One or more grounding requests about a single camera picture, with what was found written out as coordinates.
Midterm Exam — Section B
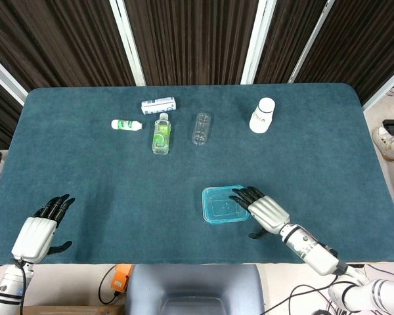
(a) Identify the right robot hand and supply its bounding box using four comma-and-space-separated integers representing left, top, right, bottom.
229, 186, 291, 240

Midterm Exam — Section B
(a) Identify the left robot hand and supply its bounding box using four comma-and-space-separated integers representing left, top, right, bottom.
11, 194, 76, 263

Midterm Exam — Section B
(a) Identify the clear blue plastic tray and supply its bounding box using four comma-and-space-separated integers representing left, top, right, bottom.
202, 185, 253, 226

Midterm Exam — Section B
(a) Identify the white and blue carton box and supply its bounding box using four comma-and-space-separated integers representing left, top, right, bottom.
141, 95, 178, 116

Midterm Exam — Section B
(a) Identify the white pill bottle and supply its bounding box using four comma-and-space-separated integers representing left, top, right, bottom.
248, 97, 276, 135

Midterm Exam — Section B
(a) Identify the orange device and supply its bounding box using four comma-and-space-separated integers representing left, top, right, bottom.
110, 264, 133, 291

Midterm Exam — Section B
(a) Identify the teal velvet table cloth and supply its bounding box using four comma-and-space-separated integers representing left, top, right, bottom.
0, 82, 394, 266

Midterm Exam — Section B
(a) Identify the dark brown partition panel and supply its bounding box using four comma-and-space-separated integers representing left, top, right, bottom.
124, 0, 260, 87
0, 49, 29, 152
241, 0, 336, 85
288, 0, 394, 109
0, 0, 147, 99

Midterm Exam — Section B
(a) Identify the clear bottle with green label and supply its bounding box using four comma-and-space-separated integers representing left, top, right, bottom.
151, 112, 172, 156

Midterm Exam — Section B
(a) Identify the white sneaker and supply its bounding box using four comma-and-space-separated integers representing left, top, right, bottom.
372, 127, 394, 161

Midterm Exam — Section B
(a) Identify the small white bottle green label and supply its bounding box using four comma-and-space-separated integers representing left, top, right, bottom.
110, 119, 144, 131

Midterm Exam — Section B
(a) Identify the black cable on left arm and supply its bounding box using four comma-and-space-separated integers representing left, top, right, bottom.
12, 258, 28, 315

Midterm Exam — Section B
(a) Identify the black looping cable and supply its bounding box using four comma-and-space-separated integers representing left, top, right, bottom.
265, 272, 352, 315

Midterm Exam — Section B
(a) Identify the black cable of orange device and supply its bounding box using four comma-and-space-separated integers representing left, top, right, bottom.
97, 264, 121, 305

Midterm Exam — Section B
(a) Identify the thin black cable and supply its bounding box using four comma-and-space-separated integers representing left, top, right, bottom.
364, 264, 394, 280

